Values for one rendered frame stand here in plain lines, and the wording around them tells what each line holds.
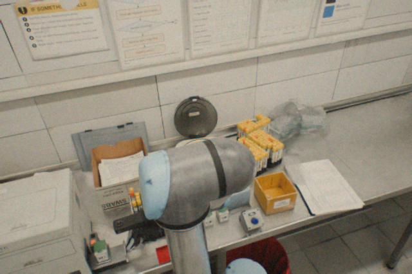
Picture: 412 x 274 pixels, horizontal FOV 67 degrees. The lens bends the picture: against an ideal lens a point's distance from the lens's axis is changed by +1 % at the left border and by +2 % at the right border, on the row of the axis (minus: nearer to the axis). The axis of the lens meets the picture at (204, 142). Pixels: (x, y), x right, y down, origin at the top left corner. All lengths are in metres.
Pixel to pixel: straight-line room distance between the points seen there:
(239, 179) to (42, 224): 0.67
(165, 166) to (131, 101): 0.99
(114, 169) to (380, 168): 1.26
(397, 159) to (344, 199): 0.44
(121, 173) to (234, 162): 0.99
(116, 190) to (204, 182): 0.84
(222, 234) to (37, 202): 0.67
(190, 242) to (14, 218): 0.64
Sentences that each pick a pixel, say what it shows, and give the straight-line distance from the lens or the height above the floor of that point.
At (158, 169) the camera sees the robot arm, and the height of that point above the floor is 1.55.
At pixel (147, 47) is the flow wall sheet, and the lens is 1.41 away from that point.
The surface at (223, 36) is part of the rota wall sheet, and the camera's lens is 1.49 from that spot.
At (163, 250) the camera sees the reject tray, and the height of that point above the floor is 0.88.
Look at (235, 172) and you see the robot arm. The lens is 0.56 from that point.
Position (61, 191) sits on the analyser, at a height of 1.17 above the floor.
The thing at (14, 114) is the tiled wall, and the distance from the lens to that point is 1.55.
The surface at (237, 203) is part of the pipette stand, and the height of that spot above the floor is 0.91.
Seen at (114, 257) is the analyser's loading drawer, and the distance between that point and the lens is 1.23.
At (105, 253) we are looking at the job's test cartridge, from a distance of 1.19.
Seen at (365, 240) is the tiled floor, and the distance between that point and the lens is 2.54.
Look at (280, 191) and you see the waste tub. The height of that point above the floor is 0.88.
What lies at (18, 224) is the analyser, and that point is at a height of 1.17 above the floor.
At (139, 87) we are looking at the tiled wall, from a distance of 1.48.
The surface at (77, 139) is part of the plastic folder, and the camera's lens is 1.59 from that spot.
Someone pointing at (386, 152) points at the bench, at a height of 0.87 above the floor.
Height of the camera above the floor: 1.91
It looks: 37 degrees down
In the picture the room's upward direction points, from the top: 3 degrees counter-clockwise
